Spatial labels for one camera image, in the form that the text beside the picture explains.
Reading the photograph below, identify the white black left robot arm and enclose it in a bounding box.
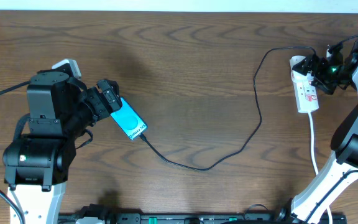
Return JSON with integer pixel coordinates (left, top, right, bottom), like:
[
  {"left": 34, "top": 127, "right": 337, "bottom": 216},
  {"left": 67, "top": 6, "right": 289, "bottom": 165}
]
[{"left": 2, "top": 69, "right": 122, "bottom": 223}]

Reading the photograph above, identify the black charger cable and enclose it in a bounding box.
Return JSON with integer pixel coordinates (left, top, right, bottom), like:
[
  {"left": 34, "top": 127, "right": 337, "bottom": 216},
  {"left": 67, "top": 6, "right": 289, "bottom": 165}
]
[{"left": 139, "top": 45, "right": 318, "bottom": 172}]

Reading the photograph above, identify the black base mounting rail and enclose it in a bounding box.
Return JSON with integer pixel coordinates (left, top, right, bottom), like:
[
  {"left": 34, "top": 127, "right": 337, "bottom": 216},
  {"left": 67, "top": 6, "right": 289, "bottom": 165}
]
[{"left": 57, "top": 203, "right": 347, "bottom": 224}]

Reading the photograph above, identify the blue screen Galaxy smartphone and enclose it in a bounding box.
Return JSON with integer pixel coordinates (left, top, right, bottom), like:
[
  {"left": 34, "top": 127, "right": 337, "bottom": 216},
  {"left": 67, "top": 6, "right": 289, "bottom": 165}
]
[{"left": 111, "top": 97, "right": 148, "bottom": 141}]

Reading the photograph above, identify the white power strip cord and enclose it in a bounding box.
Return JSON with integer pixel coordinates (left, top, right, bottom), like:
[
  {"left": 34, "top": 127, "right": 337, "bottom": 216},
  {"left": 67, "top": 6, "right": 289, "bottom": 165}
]
[{"left": 307, "top": 112, "right": 334, "bottom": 224}]

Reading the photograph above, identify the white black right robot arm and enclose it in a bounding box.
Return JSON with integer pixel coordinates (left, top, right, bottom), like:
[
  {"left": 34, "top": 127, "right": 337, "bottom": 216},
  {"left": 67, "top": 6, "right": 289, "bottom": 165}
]
[{"left": 277, "top": 34, "right": 358, "bottom": 223}]

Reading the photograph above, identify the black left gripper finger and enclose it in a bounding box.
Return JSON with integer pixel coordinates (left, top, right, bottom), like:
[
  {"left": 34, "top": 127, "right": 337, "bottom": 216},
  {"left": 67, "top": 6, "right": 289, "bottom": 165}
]
[
  {"left": 103, "top": 90, "right": 122, "bottom": 113},
  {"left": 97, "top": 79, "right": 119, "bottom": 93}
]

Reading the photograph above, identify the white power strip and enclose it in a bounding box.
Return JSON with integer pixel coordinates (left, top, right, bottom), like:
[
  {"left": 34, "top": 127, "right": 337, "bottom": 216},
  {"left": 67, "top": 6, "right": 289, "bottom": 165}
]
[{"left": 290, "top": 55, "right": 319, "bottom": 114}]

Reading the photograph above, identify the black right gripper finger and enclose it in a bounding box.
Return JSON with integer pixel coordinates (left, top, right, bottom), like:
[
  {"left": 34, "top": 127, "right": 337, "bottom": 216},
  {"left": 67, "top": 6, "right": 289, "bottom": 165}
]
[
  {"left": 291, "top": 54, "right": 319, "bottom": 76},
  {"left": 311, "top": 79, "right": 334, "bottom": 95}
]

